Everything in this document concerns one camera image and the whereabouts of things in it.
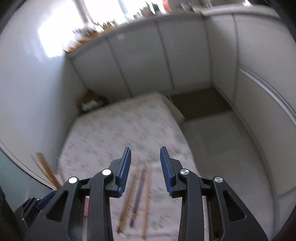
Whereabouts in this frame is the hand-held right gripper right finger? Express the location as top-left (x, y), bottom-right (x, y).
top-left (159, 146), bottom-right (269, 241)

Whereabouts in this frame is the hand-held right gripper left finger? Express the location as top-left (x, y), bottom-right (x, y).
top-left (23, 147), bottom-right (132, 241)

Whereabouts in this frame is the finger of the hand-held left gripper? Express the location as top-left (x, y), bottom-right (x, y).
top-left (38, 189), bottom-right (56, 207)

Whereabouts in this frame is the bunch of wooden chopsticks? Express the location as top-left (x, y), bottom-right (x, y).
top-left (30, 152), bottom-right (62, 189)

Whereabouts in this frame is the dark brown chopstick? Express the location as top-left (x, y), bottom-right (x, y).
top-left (129, 166), bottom-right (147, 227)

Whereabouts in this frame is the frosted glass door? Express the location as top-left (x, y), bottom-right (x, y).
top-left (0, 142), bottom-right (50, 193)

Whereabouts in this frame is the floral tablecloth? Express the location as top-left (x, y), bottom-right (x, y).
top-left (58, 91), bottom-right (208, 241)

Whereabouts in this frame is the brown floor mat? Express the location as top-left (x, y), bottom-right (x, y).
top-left (171, 89), bottom-right (232, 119)

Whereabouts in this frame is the white base cabinet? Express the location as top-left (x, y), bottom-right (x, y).
top-left (203, 8), bottom-right (296, 205)
top-left (66, 13), bottom-right (212, 103)

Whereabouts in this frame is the kitchen window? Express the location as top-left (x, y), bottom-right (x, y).
top-left (75, 0), bottom-right (151, 27)

